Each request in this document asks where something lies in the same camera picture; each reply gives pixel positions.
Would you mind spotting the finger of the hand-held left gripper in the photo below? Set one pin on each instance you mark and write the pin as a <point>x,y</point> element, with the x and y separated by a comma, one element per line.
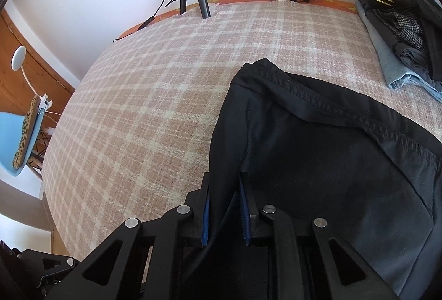
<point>34,258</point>

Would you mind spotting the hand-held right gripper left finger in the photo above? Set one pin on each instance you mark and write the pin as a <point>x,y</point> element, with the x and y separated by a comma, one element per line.
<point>205,217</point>

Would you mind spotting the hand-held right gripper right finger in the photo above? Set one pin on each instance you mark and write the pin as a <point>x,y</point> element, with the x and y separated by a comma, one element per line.
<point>244,217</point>

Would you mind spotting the black pants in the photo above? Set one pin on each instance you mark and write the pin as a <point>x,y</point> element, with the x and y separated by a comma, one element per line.
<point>310,165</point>

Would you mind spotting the leopard print cushion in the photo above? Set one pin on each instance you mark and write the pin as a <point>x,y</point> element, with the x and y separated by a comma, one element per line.
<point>26,134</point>

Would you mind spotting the light blue chair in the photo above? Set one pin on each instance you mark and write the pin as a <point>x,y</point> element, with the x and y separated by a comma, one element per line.
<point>10,134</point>

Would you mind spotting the white power strip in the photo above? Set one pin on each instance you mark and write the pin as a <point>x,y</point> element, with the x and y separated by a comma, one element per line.
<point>50,131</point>

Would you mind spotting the beige plaid blanket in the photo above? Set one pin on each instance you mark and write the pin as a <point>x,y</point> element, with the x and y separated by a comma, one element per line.
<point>138,96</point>

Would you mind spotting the wooden door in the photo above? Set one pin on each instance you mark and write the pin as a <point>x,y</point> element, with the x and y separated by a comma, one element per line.
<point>34,78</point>

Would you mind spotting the white clip lamp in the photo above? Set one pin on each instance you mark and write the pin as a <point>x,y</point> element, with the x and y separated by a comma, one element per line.
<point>18,58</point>

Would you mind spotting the blue-grey folded cloth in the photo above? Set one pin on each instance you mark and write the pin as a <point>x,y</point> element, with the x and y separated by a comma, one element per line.
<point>390,68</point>

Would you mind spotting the dark grey folded garment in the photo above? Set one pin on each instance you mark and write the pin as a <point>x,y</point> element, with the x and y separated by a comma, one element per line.
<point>407,56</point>

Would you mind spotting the grey tweed folded garment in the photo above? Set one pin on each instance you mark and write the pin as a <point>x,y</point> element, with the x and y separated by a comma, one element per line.
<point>407,27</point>

